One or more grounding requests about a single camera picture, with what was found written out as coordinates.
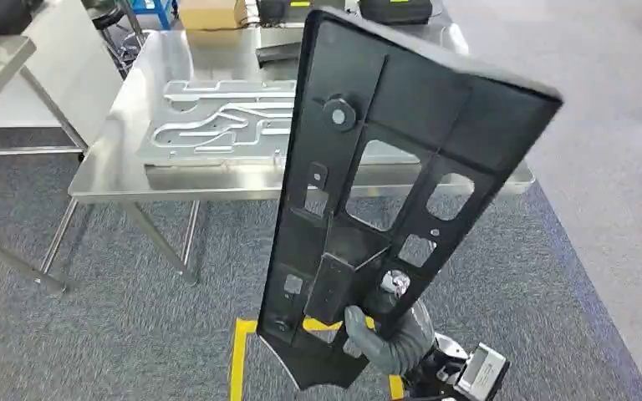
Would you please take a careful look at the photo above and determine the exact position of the white panel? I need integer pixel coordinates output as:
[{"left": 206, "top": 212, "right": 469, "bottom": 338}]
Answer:
[{"left": 0, "top": 0, "right": 126, "bottom": 130}]

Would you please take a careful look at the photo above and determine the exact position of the blue metal frame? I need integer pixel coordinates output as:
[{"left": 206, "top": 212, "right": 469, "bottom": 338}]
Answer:
[{"left": 130, "top": 0, "right": 180, "bottom": 32}]

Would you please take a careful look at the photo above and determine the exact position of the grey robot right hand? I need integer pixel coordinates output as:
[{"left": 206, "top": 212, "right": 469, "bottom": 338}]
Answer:
[{"left": 344, "top": 297, "right": 437, "bottom": 378}]

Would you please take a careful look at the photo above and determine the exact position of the yellow floor tape square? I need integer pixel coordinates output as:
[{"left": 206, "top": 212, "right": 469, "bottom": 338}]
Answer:
[{"left": 228, "top": 317, "right": 405, "bottom": 401}]

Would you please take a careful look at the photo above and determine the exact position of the grooved metal plate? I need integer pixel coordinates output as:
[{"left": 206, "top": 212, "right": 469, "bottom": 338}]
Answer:
[{"left": 136, "top": 78, "right": 423, "bottom": 170}]

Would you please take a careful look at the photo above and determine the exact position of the cardboard box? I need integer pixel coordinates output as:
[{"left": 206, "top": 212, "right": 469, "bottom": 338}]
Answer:
[{"left": 177, "top": 0, "right": 248, "bottom": 32}]

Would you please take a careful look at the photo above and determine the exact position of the black plastic panel with cutouts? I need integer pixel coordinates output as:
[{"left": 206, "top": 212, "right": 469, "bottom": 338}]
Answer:
[{"left": 255, "top": 6, "right": 564, "bottom": 392}]

